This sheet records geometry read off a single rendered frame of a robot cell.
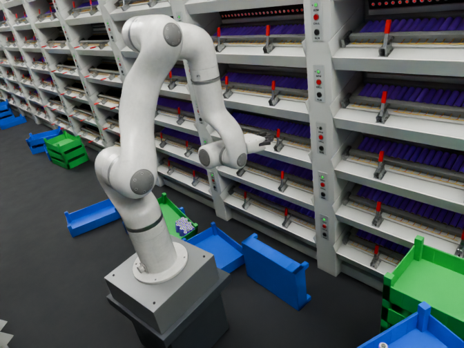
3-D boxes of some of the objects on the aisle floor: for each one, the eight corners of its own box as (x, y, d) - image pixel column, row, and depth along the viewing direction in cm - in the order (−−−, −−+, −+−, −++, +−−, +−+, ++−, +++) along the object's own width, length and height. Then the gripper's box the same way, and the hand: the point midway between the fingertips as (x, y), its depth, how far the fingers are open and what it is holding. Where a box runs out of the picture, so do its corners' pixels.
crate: (250, 259, 171) (248, 247, 167) (215, 282, 162) (213, 268, 158) (216, 233, 194) (213, 221, 190) (184, 250, 184) (181, 239, 181)
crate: (197, 233, 196) (198, 224, 190) (168, 253, 185) (167, 244, 179) (164, 201, 210) (164, 192, 204) (134, 217, 198) (134, 208, 193)
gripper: (252, 141, 123) (286, 130, 134) (221, 133, 134) (254, 123, 146) (253, 161, 126) (285, 148, 137) (222, 152, 137) (255, 141, 149)
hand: (266, 137), depth 140 cm, fingers open, 3 cm apart
